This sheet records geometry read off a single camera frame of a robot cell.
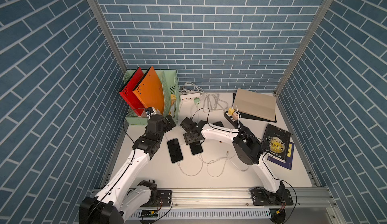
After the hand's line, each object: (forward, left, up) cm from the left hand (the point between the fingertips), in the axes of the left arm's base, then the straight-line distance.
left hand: (169, 118), depth 80 cm
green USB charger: (+30, -14, -19) cm, 38 cm away
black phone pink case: (+10, -31, -19) cm, 37 cm away
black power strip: (+8, -41, -16) cm, 45 cm away
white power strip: (+31, -9, -16) cm, 36 cm away
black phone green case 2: (-10, -2, -19) cm, 21 cm away
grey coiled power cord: (+29, -26, -19) cm, 43 cm away
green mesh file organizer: (+34, +5, -2) cm, 35 cm away
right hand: (-1, -11, -20) cm, 23 cm away
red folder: (+11, +23, +7) cm, 27 cm away
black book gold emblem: (-5, -63, -17) cm, 66 cm away
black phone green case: (-7, -15, -20) cm, 26 cm away
